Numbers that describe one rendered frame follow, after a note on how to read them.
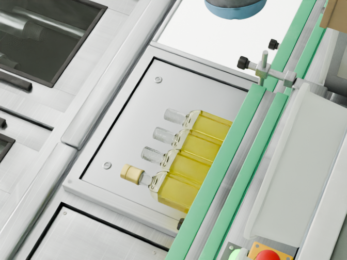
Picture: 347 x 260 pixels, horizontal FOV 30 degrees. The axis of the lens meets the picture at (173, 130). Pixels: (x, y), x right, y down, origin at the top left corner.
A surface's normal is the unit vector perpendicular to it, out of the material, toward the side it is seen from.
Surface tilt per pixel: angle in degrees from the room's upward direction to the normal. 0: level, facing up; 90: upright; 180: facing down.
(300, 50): 90
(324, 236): 90
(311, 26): 90
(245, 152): 90
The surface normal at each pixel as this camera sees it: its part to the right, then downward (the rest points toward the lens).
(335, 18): -0.42, 0.85
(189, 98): -0.04, -0.53
